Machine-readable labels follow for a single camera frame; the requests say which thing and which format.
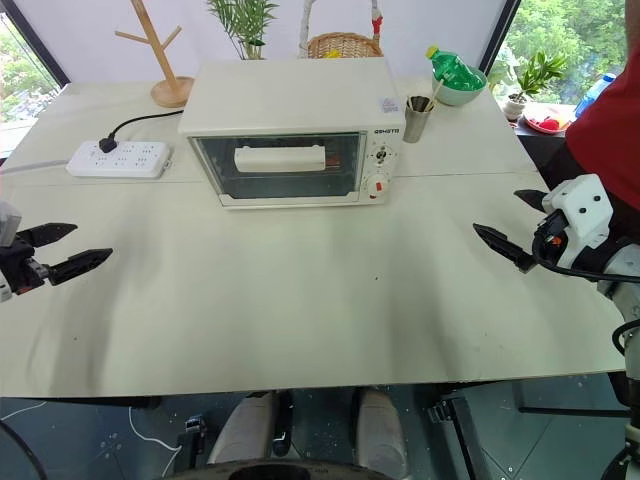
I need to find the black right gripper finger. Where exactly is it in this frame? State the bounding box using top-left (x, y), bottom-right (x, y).
top-left (472, 222), bottom-right (536, 274)
top-left (513, 188), bottom-right (551, 212)

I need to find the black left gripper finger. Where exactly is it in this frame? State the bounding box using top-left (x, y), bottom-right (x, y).
top-left (47, 247), bottom-right (115, 287)
top-left (17, 222), bottom-right (79, 248)

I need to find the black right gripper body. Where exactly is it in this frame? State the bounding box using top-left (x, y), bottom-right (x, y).
top-left (532, 210), bottom-right (571, 265)

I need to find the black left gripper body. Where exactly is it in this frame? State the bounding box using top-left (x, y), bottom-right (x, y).
top-left (0, 234), bottom-right (52, 297)

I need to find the red plate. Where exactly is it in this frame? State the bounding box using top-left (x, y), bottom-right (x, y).
top-left (521, 113), bottom-right (574, 135)

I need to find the white toaster oven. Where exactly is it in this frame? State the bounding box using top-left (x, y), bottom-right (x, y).
top-left (178, 56), bottom-right (406, 211)

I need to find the white power strip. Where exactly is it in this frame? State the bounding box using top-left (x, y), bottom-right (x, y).
top-left (65, 140), bottom-right (175, 180)

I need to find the person in red shirt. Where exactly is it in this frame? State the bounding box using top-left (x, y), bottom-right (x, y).
top-left (537, 0), bottom-right (640, 241)

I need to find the blue water bottle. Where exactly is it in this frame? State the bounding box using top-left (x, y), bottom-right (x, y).
top-left (574, 72), bottom-right (618, 119)

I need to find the small potted plant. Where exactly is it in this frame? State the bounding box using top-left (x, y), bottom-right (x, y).
top-left (503, 49), bottom-right (570, 122)

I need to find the light green bowl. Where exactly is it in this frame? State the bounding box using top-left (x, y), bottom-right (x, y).
top-left (431, 66), bottom-right (489, 107)

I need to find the steel cup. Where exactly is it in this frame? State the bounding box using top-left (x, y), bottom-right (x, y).
top-left (403, 94), bottom-right (438, 145)

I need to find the green plastic bottle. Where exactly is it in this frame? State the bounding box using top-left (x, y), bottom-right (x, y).
top-left (425, 45), bottom-right (482, 94)

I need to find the wooden mug tree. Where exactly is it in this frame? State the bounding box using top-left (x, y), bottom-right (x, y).
top-left (114, 0), bottom-right (196, 108)

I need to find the pale rounded robot leg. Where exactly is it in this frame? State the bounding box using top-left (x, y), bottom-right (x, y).
top-left (353, 388), bottom-right (407, 479)
top-left (206, 392), bottom-right (275, 466)

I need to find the wicker basket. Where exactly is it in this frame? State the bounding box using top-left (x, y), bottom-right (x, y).
top-left (298, 0), bottom-right (387, 60)

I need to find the green leafy plant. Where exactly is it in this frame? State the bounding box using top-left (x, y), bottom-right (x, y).
top-left (206, 0), bottom-right (280, 61)

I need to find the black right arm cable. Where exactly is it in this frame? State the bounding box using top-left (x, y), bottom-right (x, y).
top-left (530, 232), bottom-right (640, 280)

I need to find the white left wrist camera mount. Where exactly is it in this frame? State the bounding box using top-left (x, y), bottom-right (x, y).
top-left (0, 199), bottom-right (24, 247)

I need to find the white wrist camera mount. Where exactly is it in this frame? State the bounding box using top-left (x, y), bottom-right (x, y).
top-left (540, 174), bottom-right (615, 270)
top-left (0, 199), bottom-right (24, 247)

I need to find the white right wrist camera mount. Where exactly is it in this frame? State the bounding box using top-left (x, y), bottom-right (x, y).
top-left (540, 174), bottom-right (615, 270)

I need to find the black plug with cable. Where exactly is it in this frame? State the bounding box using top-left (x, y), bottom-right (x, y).
top-left (98, 110), bottom-right (184, 154)

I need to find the white floor cable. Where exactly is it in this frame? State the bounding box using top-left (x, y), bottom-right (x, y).
top-left (128, 404), bottom-right (184, 476)

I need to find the black table frame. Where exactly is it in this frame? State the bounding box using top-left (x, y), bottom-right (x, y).
top-left (427, 382), bottom-right (632, 480)

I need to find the glass oven door white handle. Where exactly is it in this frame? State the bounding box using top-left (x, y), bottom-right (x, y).
top-left (188, 130), bottom-right (364, 208)

